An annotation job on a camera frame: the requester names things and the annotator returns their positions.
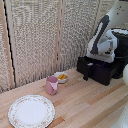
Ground yellow food pieces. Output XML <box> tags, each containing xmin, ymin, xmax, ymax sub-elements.
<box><xmin>57</xmin><ymin>73</ymin><xmax>68</xmax><ymax>81</ymax></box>

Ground pink mug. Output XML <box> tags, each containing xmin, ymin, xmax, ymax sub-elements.
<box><xmin>45</xmin><ymin>75</ymin><xmax>60</xmax><ymax>96</ymax></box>

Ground woven folding screen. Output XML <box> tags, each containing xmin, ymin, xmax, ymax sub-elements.
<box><xmin>0</xmin><ymin>0</ymin><xmax>116</xmax><ymax>94</ymax></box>

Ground small white bowl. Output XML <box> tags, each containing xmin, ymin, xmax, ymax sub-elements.
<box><xmin>53</xmin><ymin>71</ymin><xmax>69</xmax><ymax>84</ymax></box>

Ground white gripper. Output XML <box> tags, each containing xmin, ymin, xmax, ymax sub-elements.
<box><xmin>86</xmin><ymin>49</ymin><xmax>116</xmax><ymax>64</ymax></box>

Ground black air fryer drawer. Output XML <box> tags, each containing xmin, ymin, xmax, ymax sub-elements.
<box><xmin>76</xmin><ymin>55</ymin><xmax>123</xmax><ymax>87</ymax></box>

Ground white floral-rim plate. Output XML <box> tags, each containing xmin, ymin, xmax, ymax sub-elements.
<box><xmin>7</xmin><ymin>94</ymin><xmax>56</xmax><ymax>128</ymax></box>

